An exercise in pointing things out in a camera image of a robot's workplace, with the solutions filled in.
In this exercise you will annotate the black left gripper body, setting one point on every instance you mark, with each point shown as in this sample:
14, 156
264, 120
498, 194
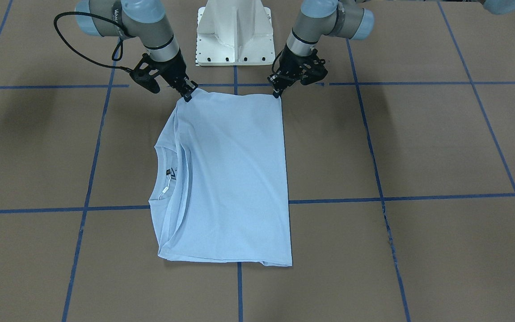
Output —
291, 65

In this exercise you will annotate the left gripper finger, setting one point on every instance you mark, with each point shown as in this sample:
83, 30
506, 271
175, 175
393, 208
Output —
278, 84

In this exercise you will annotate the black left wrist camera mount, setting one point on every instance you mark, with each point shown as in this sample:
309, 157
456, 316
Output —
313, 69

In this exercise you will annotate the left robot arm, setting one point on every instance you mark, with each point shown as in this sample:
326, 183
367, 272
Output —
385, 43

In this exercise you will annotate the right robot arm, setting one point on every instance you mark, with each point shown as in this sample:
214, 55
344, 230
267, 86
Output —
147, 21

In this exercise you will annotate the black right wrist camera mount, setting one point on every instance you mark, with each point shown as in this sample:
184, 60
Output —
145, 74

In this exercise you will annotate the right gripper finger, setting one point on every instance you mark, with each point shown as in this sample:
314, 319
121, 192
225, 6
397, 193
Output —
187, 88

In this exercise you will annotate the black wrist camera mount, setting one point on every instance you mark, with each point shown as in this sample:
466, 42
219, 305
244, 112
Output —
313, 69
145, 74

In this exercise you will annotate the light blue t-shirt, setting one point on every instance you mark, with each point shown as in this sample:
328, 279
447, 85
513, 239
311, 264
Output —
221, 192

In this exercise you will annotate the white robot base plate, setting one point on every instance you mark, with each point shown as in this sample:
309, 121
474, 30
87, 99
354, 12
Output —
234, 32

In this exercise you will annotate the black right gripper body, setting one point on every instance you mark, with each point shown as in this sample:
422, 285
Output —
173, 71

